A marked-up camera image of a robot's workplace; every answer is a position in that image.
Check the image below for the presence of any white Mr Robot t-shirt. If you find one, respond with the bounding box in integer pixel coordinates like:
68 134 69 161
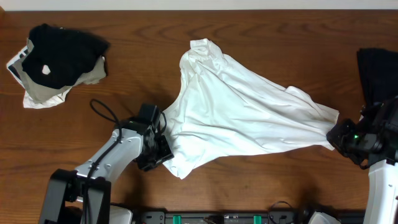
163 39 339 179

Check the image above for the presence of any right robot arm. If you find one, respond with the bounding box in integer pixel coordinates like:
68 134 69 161
326 98 397 223

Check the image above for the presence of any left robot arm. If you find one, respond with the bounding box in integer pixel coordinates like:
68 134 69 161
39 104 174 224

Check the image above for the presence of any black garment with red cuff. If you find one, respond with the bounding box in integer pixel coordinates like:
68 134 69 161
356 48 397 107

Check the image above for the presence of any black folded garment on pile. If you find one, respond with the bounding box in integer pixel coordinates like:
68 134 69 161
22 24 109 89

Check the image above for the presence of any beige folded garment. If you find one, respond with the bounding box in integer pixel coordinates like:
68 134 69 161
12 39 106 103

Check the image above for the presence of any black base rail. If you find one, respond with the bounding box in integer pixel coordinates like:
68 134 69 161
132 201 365 224

